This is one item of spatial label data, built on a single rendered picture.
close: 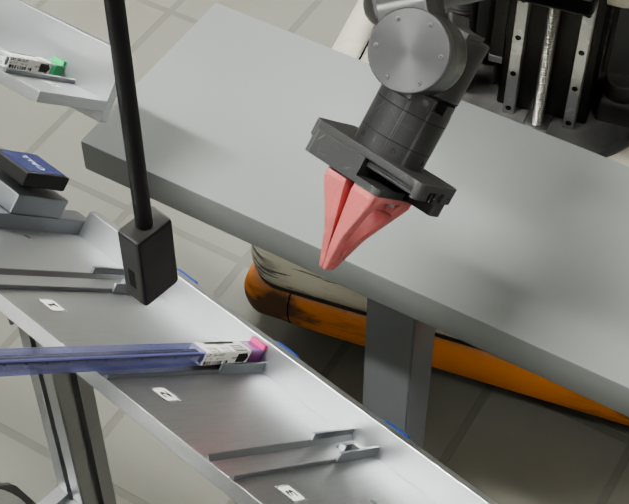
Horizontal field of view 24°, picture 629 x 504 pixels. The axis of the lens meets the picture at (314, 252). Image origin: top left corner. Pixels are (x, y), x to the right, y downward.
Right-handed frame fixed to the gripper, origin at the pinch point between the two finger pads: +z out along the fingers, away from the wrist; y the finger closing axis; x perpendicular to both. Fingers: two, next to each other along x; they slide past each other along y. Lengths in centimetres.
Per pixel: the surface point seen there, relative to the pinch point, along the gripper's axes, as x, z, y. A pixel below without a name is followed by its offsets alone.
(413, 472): -4.1, 8.3, 15.5
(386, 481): -6.9, 9.0, 15.0
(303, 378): -4.1, 7.6, 4.6
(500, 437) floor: 81, 27, -5
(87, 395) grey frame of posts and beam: 11.5, 26.9, -20.8
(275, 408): -8.6, 9.0, 5.9
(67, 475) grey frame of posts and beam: 18.8, 38.4, -23.2
